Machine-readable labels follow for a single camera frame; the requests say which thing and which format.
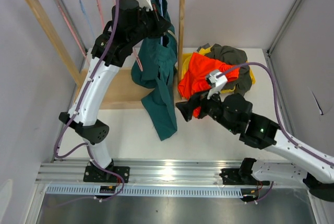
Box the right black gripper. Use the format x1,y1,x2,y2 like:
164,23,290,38
175,85,238,134

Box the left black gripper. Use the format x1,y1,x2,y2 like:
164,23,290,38
128,3,171,46

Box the blue wire hanger green shorts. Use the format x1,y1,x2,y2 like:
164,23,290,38
159,0,166,47

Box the pink wire hanger orange shorts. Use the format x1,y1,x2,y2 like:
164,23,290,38
112,0,144,72

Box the dark green shorts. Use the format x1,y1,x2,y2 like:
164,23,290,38
130,0,178,142

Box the yellow shorts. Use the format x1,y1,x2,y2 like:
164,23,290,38
178,51,256,97

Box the pink wire hanger olive shorts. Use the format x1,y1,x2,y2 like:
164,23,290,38
96,0,105,29

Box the olive green shorts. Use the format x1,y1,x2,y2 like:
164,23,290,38
205,44,253,96

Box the light blue wire hanger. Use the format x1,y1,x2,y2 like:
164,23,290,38
78,0,95,40

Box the grey shorts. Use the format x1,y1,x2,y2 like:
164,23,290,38
197,43,211,55

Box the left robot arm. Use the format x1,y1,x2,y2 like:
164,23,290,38
59,0,171,182

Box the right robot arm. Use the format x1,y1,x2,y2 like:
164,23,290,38
176,92,333,202

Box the wooden clothes rack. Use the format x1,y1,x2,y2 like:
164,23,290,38
25,0,185,109

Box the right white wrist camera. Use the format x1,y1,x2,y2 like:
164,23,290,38
205,69,228,100

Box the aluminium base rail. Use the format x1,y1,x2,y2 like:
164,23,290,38
35,159,308,188

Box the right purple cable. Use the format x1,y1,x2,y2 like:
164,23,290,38
213,62,334,206

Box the slotted cable duct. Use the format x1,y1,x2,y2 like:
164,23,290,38
45,184,256,198

